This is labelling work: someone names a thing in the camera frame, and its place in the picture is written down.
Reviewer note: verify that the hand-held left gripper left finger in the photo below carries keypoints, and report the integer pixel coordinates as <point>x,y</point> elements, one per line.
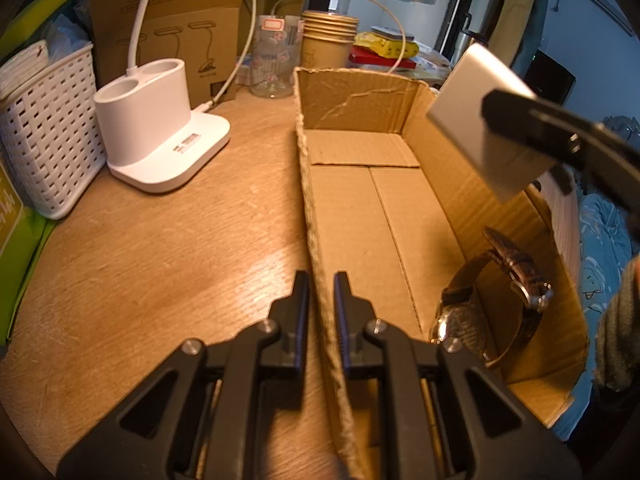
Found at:
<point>301,320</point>

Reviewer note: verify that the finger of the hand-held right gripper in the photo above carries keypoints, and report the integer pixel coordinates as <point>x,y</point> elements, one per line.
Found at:
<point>530,122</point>
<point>564,181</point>

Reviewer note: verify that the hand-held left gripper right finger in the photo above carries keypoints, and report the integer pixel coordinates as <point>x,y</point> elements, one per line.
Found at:
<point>343,320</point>

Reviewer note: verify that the silver power bank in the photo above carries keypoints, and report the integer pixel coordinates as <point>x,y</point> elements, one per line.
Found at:
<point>470,105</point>

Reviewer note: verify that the cardboard box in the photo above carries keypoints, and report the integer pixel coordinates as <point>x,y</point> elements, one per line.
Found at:
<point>360,210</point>

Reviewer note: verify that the person's right forearm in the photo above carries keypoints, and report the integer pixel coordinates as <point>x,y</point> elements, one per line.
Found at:
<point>620,340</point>

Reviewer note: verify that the black monitor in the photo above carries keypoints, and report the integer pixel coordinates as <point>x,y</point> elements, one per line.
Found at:
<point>547,80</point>

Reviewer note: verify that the blue printed bedding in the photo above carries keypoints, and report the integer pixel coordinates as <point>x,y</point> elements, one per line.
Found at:
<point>600,250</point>

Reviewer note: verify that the silver metal flask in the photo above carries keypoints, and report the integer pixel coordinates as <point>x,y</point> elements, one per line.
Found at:
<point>470,50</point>

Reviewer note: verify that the clear plastic document folder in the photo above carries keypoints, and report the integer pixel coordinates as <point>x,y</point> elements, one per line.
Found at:
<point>432,65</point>

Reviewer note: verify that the yellow snack packet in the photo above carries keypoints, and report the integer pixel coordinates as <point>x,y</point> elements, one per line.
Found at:
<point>385,48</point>

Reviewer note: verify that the red book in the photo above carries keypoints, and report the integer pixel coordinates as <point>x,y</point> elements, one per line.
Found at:
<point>370,58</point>

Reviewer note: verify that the white desk lamp base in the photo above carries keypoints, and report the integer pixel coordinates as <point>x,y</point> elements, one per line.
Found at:
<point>165,160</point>

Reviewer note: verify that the stack of brown paper cups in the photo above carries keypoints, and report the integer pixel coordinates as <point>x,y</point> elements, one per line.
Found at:
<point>325,50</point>

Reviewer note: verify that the clear glass jar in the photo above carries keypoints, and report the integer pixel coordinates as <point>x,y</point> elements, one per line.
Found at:
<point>272,70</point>

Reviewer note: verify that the green paper cup packet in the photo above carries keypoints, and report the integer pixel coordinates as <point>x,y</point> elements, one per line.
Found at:
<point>15,240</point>

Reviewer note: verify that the white woven plastic basket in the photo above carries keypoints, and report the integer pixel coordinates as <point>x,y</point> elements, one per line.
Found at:
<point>50,130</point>

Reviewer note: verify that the brown cardboard lamp packaging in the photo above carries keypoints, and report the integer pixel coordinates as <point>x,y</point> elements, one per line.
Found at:
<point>210,10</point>

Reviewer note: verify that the blue plastic bag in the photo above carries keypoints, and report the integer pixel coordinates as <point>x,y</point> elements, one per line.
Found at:
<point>67,35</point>

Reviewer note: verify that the white paper pack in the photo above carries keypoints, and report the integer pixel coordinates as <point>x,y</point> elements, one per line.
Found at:
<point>22,67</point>

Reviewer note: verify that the black door frame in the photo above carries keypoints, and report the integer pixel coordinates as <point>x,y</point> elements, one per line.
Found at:
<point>460,5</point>

